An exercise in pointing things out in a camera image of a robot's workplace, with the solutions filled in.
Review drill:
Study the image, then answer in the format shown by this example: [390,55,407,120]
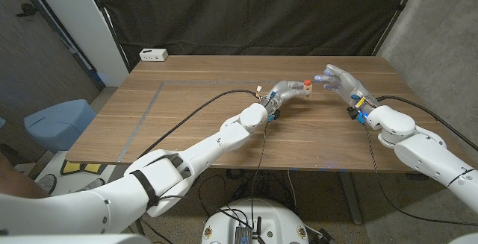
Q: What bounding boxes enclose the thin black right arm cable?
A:
[362,123,478,227]

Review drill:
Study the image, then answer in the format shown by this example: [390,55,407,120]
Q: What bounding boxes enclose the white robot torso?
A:
[201,198,310,244]

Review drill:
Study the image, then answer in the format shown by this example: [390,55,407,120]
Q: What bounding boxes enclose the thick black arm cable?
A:
[136,89,261,161]
[375,95,478,152]

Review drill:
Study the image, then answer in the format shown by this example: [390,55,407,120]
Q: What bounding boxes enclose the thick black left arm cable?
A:
[136,89,261,161]

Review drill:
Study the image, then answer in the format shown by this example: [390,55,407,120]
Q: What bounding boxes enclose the white floor base plate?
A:
[35,150,128,196]

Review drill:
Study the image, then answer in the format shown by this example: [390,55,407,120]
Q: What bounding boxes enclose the blue stool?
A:
[24,98,97,154]

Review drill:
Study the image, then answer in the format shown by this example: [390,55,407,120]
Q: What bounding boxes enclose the grey electronics box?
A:
[234,225,254,244]

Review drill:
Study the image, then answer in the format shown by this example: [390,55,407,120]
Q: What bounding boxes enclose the black door handle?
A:
[15,3,38,17]

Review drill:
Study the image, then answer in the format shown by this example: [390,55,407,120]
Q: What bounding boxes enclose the person's bare leg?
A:
[0,152,49,199]

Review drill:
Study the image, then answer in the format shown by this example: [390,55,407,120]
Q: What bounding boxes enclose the black curtain backdrop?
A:
[91,0,415,69]

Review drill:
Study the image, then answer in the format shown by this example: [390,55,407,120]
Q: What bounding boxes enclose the tangled black floor cables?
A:
[197,168,296,215]

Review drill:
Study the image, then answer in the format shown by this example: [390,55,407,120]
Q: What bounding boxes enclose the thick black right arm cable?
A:
[375,95,478,152]

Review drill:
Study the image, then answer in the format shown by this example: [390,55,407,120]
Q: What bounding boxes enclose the yellow and black mat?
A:
[60,160,104,176]

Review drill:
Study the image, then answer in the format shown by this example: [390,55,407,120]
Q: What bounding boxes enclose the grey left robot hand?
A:
[259,80,312,116]

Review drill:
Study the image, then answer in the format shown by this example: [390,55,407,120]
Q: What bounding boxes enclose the black curtain frame pole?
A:
[371,0,425,57]
[87,0,131,73]

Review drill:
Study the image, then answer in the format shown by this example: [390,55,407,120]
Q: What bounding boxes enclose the white floor cable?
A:
[286,169,298,210]

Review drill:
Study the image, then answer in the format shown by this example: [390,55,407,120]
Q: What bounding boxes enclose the grey table leg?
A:
[338,172,364,225]
[134,217,146,237]

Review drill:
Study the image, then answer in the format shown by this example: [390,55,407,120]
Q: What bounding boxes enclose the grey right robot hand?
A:
[313,63,380,115]

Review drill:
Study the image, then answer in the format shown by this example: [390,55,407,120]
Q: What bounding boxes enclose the grey sneaker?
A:
[72,178,105,193]
[36,173,58,195]

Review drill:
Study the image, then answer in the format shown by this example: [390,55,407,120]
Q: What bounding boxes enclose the white power strip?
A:
[138,48,169,63]

